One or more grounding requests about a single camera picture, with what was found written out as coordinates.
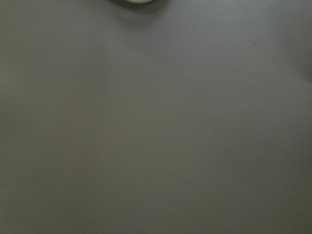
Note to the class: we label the green bowl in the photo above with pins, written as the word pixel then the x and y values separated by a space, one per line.
pixel 139 1

